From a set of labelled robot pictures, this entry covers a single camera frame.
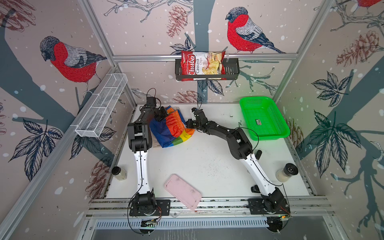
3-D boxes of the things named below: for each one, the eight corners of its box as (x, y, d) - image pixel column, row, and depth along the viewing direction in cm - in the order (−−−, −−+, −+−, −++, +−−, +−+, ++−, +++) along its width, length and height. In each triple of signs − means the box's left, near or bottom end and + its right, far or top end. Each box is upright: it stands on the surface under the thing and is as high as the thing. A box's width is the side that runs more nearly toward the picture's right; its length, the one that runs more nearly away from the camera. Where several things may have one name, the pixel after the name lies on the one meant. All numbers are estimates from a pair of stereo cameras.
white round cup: (277, 182, 84) (288, 174, 74) (273, 171, 87) (283, 163, 78) (288, 182, 84) (300, 174, 74) (284, 171, 87) (295, 163, 78)
